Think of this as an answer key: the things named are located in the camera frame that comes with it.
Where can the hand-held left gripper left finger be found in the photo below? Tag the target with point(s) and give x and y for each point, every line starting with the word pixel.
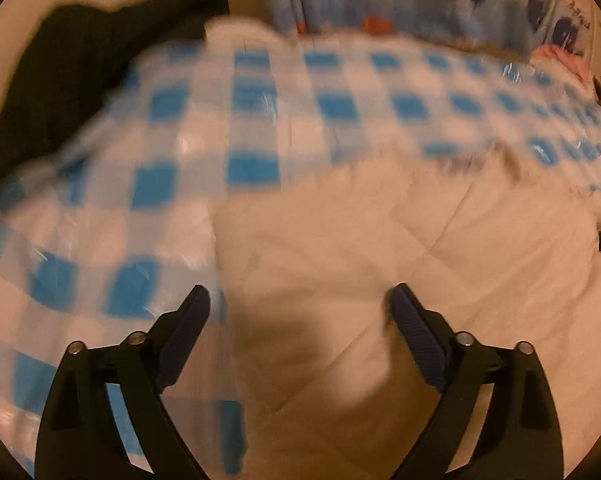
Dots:
pixel 183 340

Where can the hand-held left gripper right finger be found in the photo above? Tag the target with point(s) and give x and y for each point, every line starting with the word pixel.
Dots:
pixel 414 327

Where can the white quilted duvet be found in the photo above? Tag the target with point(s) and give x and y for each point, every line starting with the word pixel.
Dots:
pixel 360 240

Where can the pink cloth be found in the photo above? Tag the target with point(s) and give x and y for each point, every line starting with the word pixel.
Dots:
pixel 560 62

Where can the blue white checked bed sheet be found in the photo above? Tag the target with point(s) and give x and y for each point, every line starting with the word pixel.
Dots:
pixel 260 125

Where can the black garment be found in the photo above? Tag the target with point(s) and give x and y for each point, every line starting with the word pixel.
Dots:
pixel 70 65

